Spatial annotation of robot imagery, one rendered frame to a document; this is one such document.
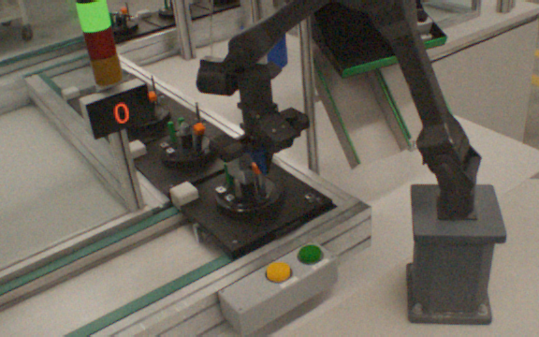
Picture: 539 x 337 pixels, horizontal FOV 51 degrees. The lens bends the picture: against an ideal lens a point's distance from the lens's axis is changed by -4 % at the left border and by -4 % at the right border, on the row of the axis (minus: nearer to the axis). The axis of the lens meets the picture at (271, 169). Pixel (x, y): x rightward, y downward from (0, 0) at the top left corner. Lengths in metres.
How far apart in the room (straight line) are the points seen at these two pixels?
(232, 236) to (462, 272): 0.42
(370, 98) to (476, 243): 0.47
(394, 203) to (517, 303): 0.38
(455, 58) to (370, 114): 1.11
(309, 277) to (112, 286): 0.37
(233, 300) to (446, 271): 0.36
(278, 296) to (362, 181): 0.51
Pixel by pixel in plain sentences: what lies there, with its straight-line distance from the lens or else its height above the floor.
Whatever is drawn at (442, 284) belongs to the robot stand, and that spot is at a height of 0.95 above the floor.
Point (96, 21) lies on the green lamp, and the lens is 1.03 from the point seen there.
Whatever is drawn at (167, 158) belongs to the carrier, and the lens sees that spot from 1.34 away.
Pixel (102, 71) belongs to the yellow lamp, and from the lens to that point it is 1.06.
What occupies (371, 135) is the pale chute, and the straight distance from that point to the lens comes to 1.27.
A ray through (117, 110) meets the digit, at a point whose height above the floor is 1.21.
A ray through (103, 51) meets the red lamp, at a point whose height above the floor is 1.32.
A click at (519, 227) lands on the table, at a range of 1.32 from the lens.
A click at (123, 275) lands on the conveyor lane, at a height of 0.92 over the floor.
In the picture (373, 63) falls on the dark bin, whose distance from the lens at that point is 1.17.
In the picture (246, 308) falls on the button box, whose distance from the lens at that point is 0.97.
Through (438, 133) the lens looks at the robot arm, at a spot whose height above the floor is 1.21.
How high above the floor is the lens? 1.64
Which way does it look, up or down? 32 degrees down
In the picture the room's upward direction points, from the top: 6 degrees counter-clockwise
